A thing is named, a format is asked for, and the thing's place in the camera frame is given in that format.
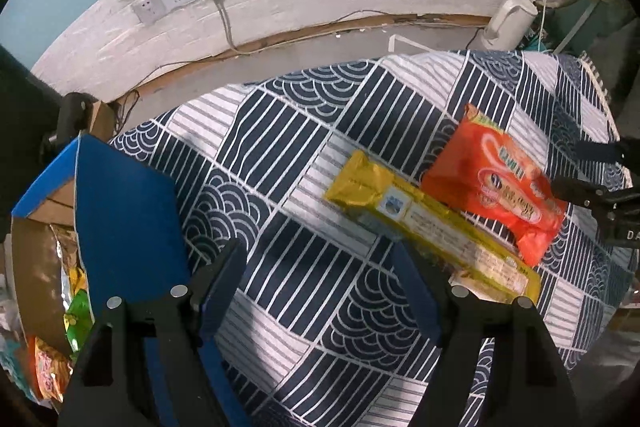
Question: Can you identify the long yellow biscuit packet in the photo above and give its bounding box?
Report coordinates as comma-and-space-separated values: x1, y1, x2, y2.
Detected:
324, 150, 542, 308

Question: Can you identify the silver and orange snack packet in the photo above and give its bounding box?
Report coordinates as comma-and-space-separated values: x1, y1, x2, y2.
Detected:
50, 224, 90, 308

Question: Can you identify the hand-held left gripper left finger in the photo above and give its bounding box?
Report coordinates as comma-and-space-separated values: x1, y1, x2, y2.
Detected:
57, 238, 248, 427

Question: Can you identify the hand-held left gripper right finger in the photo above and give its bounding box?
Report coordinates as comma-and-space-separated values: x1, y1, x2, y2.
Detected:
392, 243, 576, 427

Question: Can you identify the brown cardboard piece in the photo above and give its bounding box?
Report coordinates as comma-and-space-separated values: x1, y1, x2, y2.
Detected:
90, 101, 122, 142

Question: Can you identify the white metal frame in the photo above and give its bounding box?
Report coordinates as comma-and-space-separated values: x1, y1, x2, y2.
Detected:
387, 34, 438, 56

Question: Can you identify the red-orange snack packet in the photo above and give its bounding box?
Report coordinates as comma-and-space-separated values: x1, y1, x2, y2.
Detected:
421, 103, 568, 268

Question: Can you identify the white electric kettle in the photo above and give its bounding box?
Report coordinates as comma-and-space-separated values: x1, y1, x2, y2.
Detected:
482, 0, 537, 52

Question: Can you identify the thin black cable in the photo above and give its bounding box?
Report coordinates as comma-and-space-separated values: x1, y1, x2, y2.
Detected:
116, 9, 496, 128

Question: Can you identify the navy patterned tablecloth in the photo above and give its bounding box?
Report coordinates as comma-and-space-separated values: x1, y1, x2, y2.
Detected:
107, 49, 636, 427

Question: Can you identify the grey plug cable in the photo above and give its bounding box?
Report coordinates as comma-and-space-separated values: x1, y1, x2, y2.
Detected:
199, 0, 238, 54

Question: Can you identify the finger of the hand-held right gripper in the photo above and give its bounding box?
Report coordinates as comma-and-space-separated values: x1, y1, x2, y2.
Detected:
550, 176, 613, 208
575, 139, 640, 165

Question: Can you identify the blue cardboard box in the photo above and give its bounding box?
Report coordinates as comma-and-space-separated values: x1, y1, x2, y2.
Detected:
11, 134, 251, 427

